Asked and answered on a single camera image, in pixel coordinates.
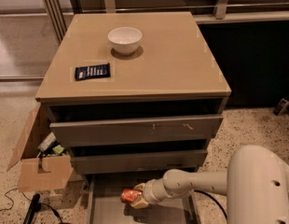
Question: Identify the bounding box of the top grey drawer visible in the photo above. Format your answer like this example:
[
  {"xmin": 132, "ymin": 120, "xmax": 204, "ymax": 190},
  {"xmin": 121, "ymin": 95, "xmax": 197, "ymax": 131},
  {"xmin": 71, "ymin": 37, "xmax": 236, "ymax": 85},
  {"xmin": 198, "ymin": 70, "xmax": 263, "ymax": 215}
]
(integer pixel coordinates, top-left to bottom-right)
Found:
[{"xmin": 50, "ymin": 115, "xmax": 223, "ymax": 147}]

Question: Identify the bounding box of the black device on floor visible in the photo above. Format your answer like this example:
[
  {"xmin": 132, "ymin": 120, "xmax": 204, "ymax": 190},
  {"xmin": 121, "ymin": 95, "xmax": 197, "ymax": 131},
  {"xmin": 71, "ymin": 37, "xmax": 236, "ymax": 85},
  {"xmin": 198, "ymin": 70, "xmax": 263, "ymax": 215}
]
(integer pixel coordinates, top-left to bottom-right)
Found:
[{"xmin": 23, "ymin": 194, "xmax": 41, "ymax": 224}]

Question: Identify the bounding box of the metal window frame railing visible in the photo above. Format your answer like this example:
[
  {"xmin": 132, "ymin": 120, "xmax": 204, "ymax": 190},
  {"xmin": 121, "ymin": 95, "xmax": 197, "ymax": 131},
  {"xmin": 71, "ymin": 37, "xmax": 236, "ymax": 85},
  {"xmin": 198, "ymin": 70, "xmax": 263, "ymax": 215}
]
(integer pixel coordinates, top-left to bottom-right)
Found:
[{"xmin": 43, "ymin": 0, "xmax": 289, "ymax": 40}]

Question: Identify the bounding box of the red coke can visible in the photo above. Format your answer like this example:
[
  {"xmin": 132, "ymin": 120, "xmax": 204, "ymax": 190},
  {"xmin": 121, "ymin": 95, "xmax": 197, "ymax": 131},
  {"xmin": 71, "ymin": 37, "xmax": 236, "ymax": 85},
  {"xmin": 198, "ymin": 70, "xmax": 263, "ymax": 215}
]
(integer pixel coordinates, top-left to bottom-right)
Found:
[{"xmin": 120, "ymin": 189, "xmax": 142, "ymax": 203}]

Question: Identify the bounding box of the bottom grey open drawer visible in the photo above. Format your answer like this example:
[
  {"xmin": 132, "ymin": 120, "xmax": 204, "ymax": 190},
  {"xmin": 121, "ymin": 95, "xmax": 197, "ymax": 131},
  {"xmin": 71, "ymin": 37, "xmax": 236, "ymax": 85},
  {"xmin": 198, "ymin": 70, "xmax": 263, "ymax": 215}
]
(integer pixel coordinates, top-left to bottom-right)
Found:
[{"xmin": 86, "ymin": 171, "xmax": 201, "ymax": 224}]

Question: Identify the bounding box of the middle grey drawer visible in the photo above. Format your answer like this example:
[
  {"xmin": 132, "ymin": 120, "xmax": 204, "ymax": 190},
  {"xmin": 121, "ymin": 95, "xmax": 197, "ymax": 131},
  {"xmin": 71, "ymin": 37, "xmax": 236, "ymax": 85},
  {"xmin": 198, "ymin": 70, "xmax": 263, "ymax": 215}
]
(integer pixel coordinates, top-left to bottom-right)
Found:
[{"xmin": 71, "ymin": 149, "xmax": 207, "ymax": 175}]

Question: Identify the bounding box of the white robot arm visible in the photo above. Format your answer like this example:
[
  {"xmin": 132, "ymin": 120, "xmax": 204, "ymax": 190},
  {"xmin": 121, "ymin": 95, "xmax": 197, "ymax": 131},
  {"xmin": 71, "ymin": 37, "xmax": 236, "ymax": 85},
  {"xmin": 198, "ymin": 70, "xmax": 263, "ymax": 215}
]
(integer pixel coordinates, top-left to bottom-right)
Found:
[{"xmin": 131, "ymin": 146, "xmax": 289, "ymax": 224}]

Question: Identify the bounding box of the white ceramic bowl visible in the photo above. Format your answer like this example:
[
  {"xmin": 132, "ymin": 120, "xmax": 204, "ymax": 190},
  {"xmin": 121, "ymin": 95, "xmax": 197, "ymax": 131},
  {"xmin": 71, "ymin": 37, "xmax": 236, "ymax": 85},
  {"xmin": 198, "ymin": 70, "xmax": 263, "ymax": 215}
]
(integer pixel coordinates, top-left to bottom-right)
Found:
[{"xmin": 107, "ymin": 27, "xmax": 143, "ymax": 55}]

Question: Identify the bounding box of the dark blue snack packet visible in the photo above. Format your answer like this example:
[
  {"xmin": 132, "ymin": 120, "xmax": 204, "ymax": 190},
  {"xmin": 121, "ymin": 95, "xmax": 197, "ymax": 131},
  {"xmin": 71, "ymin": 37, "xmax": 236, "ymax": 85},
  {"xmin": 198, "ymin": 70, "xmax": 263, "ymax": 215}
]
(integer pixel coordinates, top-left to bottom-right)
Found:
[{"xmin": 75, "ymin": 63, "xmax": 111, "ymax": 81}]

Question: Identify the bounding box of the thin black wire left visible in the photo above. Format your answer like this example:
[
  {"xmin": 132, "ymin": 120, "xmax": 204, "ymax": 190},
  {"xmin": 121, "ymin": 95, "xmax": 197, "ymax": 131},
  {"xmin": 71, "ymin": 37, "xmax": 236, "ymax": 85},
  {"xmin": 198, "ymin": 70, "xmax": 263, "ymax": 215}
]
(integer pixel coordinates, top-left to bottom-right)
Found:
[{"xmin": 0, "ymin": 188, "xmax": 32, "ymax": 213}]

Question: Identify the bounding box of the green packet in box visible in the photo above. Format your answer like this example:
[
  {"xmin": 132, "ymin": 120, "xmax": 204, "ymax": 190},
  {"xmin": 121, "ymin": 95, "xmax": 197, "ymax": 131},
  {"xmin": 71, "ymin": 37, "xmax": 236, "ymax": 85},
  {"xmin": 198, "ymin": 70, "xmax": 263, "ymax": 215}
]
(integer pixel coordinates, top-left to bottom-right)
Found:
[{"xmin": 52, "ymin": 145, "xmax": 64, "ymax": 155}]

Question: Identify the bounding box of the white packet in box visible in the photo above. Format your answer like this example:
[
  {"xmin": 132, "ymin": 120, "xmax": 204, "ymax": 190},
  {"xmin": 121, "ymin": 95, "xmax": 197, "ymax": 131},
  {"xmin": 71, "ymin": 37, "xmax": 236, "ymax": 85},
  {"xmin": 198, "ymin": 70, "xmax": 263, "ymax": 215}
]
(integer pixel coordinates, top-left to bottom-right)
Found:
[{"xmin": 38, "ymin": 133, "xmax": 56, "ymax": 152}]

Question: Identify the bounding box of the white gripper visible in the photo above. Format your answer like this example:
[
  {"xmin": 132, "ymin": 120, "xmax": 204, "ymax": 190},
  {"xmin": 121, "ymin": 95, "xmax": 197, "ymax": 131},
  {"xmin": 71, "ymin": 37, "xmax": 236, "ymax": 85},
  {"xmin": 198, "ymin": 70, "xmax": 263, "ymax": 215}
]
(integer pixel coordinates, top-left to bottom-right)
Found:
[{"xmin": 131, "ymin": 179, "xmax": 170, "ymax": 209}]

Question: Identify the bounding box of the small grey floor object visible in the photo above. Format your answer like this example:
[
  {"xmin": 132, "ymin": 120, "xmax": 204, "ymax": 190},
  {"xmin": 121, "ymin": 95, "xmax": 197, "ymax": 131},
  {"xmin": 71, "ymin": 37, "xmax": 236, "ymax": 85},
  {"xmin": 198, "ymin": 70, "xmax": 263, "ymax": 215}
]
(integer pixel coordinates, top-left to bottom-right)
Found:
[{"xmin": 273, "ymin": 98, "xmax": 289, "ymax": 116}]

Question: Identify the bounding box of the tan drawer cabinet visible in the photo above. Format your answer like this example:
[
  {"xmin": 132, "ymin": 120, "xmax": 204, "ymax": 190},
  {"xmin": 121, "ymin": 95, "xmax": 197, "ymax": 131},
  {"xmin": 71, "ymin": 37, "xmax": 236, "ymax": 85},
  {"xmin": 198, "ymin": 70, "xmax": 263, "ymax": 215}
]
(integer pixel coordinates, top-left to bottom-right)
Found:
[{"xmin": 34, "ymin": 11, "xmax": 232, "ymax": 185}]

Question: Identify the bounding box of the black cable right floor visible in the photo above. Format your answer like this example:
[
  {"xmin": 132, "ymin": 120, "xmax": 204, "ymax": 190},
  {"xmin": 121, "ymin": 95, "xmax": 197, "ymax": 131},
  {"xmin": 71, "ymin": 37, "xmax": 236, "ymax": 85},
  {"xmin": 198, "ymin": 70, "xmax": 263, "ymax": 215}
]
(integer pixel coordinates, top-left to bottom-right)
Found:
[{"xmin": 193, "ymin": 189, "xmax": 228, "ymax": 221}]

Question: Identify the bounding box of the brown cardboard box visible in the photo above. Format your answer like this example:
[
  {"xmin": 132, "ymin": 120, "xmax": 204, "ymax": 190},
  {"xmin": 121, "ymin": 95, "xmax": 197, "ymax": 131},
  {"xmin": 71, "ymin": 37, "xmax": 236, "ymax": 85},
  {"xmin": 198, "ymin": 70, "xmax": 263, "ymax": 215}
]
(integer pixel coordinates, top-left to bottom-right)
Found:
[{"xmin": 7, "ymin": 104, "xmax": 73, "ymax": 192}]

